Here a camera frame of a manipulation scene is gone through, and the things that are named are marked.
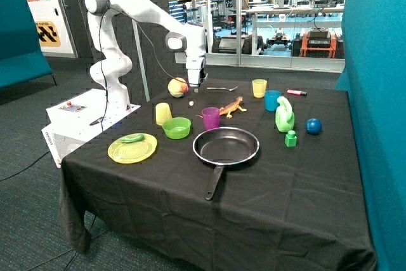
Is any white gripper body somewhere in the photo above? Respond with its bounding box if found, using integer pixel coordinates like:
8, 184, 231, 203
186, 56, 207, 87

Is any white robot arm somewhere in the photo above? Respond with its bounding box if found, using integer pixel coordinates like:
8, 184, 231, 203
85, 0, 206, 111

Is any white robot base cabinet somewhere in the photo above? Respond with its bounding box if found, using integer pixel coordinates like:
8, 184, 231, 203
42, 89, 140, 168

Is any green plastic bowl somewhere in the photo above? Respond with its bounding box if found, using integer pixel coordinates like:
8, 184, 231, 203
162, 117, 192, 140

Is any yellow-red toy peach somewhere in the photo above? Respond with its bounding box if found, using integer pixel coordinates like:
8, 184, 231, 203
167, 77, 188, 98

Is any purple plastic cup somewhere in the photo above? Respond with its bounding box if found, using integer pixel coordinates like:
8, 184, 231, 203
201, 107, 219, 130

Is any metal fork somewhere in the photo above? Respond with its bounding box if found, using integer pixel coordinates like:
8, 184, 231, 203
206, 86, 238, 92

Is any orange toy lizard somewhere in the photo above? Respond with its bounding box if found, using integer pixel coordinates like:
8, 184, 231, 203
196, 96, 246, 119

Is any upside-down yellow cup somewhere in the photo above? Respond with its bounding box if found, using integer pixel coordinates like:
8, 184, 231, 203
155, 102, 172, 126

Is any upright yellow cup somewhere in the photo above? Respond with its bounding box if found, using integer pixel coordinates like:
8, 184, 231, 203
252, 79, 267, 98

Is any black frying pan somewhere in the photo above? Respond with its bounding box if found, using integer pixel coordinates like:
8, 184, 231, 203
192, 127, 260, 201

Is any blue plastic cup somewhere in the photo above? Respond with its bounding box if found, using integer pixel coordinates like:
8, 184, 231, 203
264, 89, 281, 112

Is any green toy cucumber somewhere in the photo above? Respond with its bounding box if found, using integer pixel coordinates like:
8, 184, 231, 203
120, 133, 145, 143

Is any green toy detergent bottle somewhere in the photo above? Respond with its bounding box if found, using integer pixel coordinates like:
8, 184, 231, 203
275, 96, 295, 133

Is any yellow plastic plate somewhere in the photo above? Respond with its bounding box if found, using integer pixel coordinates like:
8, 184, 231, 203
107, 133, 157, 164

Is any pink highlighter marker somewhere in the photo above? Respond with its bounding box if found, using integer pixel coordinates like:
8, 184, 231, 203
287, 89, 307, 96

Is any black tablecloth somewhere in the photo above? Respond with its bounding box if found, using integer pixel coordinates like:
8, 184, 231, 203
59, 79, 377, 270

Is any green toy block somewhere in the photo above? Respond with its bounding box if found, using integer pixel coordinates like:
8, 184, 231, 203
285, 130, 298, 147

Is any blue ball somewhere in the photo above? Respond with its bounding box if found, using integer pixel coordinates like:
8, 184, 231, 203
305, 118, 322, 135

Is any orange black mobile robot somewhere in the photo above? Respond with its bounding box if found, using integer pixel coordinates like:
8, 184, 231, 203
291, 28, 344, 59

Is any teal sofa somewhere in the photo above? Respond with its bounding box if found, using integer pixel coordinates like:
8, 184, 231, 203
1, 0, 53, 89

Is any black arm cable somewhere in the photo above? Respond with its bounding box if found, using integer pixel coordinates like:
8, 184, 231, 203
89, 6, 191, 132

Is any teal partition wall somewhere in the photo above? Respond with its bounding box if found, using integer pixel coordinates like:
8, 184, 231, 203
336, 0, 405, 270

